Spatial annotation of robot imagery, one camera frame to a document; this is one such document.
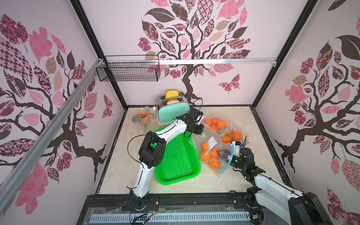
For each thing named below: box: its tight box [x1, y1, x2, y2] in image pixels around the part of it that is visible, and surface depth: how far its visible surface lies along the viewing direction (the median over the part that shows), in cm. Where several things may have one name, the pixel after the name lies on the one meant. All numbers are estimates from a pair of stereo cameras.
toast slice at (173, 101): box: [166, 98, 180, 105], surface depth 98 cm
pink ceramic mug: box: [136, 110, 154, 125], surface depth 109 cm
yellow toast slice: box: [165, 89, 180, 99], surface depth 105 cm
